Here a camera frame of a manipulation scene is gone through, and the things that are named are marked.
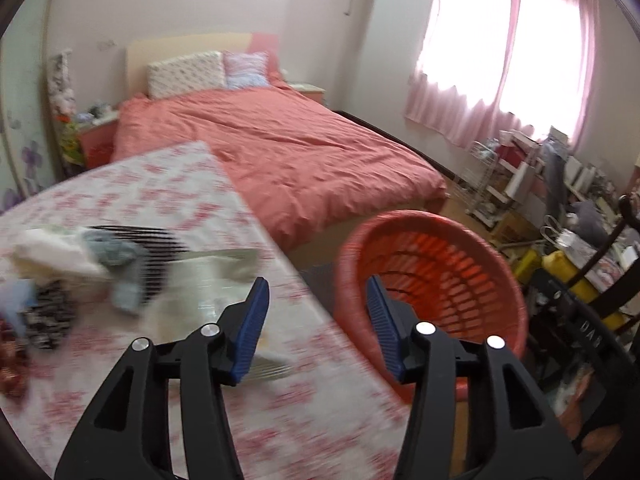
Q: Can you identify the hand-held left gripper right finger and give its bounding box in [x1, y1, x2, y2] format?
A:
[366, 276, 583, 480]

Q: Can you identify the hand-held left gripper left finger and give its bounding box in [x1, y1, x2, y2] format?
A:
[54, 276, 271, 480]

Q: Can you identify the red plastic laundry basket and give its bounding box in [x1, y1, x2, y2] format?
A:
[334, 210, 528, 406]

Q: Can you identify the blue cloth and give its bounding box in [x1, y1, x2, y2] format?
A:
[82, 232, 146, 317]

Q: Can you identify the yellow box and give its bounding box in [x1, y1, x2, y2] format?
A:
[512, 249, 543, 283]

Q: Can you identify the bed with red cover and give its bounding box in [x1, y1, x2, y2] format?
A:
[110, 82, 448, 256]

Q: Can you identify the yellow cushion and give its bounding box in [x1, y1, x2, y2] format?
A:
[542, 252, 626, 331]

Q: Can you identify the white shelf cart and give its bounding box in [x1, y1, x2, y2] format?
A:
[477, 130, 543, 226]

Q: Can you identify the red box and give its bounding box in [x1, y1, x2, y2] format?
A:
[495, 142, 533, 163]

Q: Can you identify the grey plush toy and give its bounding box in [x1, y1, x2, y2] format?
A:
[567, 200, 611, 248]

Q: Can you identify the dark wooden chair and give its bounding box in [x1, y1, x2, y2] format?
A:
[530, 195, 640, 461]

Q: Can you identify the nightstand with pink drawer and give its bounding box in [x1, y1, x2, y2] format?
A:
[77, 112, 121, 168]

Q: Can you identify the nightstand with cream top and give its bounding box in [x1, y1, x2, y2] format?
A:
[289, 82, 327, 107]

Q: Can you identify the row of standing books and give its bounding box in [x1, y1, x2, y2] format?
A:
[565, 155, 621, 196]

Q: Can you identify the pink and blue pillow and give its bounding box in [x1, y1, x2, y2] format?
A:
[222, 51, 271, 90]

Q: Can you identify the white patterned pillow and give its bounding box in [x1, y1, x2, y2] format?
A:
[146, 51, 226, 100]

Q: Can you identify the pink sheer curtain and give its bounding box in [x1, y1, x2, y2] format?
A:
[404, 0, 526, 148]
[492, 0, 602, 153]

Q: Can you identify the wardrobe with purple flower decals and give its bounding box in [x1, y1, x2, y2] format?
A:
[0, 10, 68, 216]

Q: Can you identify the plush toy bouquet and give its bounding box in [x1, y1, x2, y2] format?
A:
[47, 50, 85, 166]

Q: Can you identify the beige bed frame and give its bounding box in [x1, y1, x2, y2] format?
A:
[287, 192, 446, 261]

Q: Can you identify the white wire trolley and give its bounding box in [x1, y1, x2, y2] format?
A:
[457, 140, 501, 223]

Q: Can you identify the printed bag with white handles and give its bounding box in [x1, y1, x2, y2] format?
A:
[540, 215, 626, 286]

